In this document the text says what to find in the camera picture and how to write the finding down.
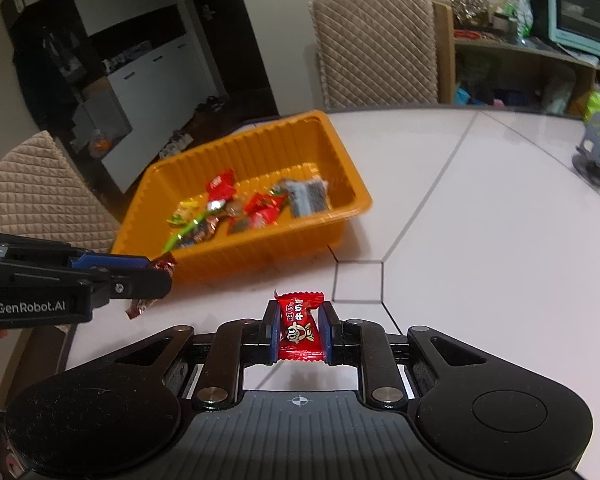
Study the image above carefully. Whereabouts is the quilted beige chair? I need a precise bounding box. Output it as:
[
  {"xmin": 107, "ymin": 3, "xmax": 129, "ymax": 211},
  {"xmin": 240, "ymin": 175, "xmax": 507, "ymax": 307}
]
[
  {"xmin": 0, "ymin": 130, "xmax": 123, "ymax": 256},
  {"xmin": 307, "ymin": 0, "xmax": 440, "ymax": 111}
]

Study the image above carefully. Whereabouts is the yellow candy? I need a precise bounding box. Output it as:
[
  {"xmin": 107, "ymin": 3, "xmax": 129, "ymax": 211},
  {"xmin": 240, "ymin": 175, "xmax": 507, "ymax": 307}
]
[{"xmin": 167, "ymin": 199, "xmax": 201, "ymax": 226}]

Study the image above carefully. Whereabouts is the clear jar with orange lid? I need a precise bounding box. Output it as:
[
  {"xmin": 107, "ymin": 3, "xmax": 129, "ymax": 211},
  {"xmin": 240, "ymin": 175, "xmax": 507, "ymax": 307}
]
[{"xmin": 446, "ymin": 0, "xmax": 492, "ymax": 31}]

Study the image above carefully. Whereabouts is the small red candy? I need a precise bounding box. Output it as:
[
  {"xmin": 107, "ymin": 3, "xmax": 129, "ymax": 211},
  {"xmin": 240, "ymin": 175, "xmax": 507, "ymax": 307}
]
[{"xmin": 249, "ymin": 209, "xmax": 278, "ymax": 230}]

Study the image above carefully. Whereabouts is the grey-blue snack packet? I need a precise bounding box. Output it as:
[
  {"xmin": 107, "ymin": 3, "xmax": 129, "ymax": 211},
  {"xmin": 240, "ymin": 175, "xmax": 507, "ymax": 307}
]
[{"xmin": 272, "ymin": 180, "xmax": 303, "ymax": 218}]

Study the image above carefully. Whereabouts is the orange plastic tray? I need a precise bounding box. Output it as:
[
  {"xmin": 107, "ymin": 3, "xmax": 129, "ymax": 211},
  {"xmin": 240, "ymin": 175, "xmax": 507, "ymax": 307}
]
[{"xmin": 109, "ymin": 110, "xmax": 373, "ymax": 293}]

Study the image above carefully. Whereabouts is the white cabinet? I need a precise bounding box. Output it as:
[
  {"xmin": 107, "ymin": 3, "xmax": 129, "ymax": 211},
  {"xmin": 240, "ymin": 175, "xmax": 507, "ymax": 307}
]
[{"xmin": 72, "ymin": 10, "xmax": 221, "ymax": 193}]

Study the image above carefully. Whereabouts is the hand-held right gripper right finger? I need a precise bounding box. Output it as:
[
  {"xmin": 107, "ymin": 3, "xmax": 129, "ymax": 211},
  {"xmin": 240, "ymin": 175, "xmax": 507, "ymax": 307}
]
[{"xmin": 320, "ymin": 304, "xmax": 501, "ymax": 408}]

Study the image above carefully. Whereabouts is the red candy with cartoon face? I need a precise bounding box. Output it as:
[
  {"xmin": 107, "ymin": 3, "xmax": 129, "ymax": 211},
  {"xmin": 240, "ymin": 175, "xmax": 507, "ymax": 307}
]
[{"xmin": 274, "ymin": 289, "xmax": 327, "ymax": 363}]

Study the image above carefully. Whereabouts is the green and white bag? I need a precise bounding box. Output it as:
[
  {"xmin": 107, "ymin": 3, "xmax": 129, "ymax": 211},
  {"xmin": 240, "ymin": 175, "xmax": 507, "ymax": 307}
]
[{"xmin": 507, "ymin": 0, "xmax": 536, "ymax": 43}]

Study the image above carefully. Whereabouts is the wooden shelf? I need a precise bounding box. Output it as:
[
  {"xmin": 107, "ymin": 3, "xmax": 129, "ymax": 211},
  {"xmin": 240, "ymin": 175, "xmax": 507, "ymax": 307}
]
[{"xmin": 432, "ymin": 0, "xmax": 600, "ymax": 116}]

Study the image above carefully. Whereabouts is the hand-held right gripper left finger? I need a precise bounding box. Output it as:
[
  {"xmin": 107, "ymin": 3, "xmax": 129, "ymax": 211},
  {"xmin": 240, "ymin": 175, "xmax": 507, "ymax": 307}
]
[{"xmin": 105, "ymin": 301, "xmax": 283, "ymax": 411}]

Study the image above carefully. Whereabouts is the green snack packet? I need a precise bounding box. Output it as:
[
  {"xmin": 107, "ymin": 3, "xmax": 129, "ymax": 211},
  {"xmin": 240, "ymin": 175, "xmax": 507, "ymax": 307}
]
[{"xmin": 162, "ymin": 220, "xmax": 206, "ymax": 256}]

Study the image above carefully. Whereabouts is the dark red candy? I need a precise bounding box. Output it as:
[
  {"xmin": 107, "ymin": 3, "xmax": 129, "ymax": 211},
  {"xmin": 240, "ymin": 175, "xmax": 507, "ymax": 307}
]
[{"xmin": 125, "ymin": 252, "xmax": 177, "ymax": 320}]

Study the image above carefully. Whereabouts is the grey phone stand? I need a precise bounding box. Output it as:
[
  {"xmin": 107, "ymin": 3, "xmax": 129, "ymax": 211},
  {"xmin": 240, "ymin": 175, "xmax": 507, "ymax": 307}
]
[{"xmin": 571, "ymin": 111, "xmax": 600, "ymax": 178}]

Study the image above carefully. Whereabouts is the red square snack packet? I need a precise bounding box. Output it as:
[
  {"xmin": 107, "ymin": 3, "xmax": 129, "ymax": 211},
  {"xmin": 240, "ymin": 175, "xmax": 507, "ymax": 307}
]
[{"xmin": 206, "ymin": 170, "xmax": 237, "ymax": 200}]

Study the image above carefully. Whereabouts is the clear packet of black snack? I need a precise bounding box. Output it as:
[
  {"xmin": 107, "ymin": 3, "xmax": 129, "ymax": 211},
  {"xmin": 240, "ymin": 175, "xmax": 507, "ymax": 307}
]
[{"xmin": 300, "ymin": 177, "xmax": 330, "ymax": 216}]

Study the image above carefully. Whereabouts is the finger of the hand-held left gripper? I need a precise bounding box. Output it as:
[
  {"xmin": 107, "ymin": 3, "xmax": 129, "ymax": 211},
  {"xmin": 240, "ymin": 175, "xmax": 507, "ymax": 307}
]
[
  {"xmin": 92, "ymin": 267, "xmax": 173, "ymax": 305},
  {"xmin": 67, "ymin": 251, "xmax": 153, "ymax": 272}
]

